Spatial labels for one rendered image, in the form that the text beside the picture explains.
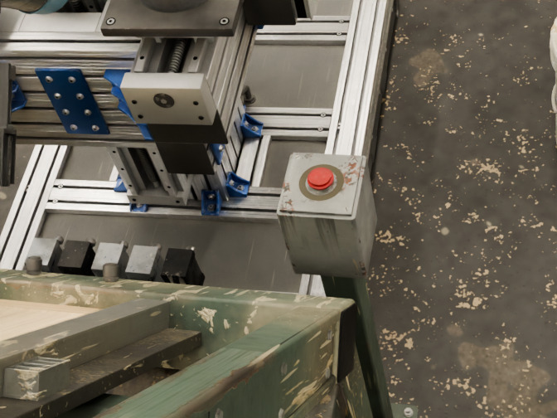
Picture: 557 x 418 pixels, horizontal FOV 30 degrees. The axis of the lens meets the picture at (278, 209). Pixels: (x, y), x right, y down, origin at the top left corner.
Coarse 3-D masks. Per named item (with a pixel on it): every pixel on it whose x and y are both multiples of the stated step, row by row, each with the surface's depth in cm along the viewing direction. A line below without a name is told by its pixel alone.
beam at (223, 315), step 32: (0, 288) 157; (32, 288) 156; (64, 288) 155; (96, 288) 154; (128, 288) 154; (160, 288) 156; (192, 288) 158; (224, 288) 160; (192, 320) 150; (224, 320) 148; (256, 320) 147; (352, 320) 152; (192, 352) 150; (352, 352) 154
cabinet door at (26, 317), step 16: (0, 304) 152; (16, 304) 153; (32, 304) 154; (48, 304) 154; (0, 320) 140; (16, 320) 141; (32, 320) 142; (48, 320) 142; (64, 320) 141; (0, 336) 129
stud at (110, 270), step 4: (108, 264) 158; (112, 264) 158; (116, 264) 159; (104, 268) 158; (108, 268) 158; (112, 268) 158; (116, 268) 159; (104, 272) 158; (108, 272) 158; (112, 272) 158; (116, 272) 159; (104, 276) 159; (108, 276) 158; (112, 276) 158; (116, 276) 159; (104, 280) 158; (108, 280) 158; (112, 280) 158; (116, 280) 159
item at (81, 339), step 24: (96, 312) 137; (120, 312) 138; (144, 312) 141; (168, 312) 150; (24, 336) 117; (48, 336) 118; (72, 336) 120; (96, 336) 126; (120, 336) 133; (144, 336) 141; (0, 360) 104; (24, 360) 109; (72, 360) 120; (0, 384) 105
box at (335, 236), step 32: (320, 160) 157; (352, 160) 156; (288, 192) 155; (320, 192) 154; (352, 192) 153; (288, 224) 155; (320, 224) 153; (352, 224) 152; (320, 256) 161; (352, 256) 159
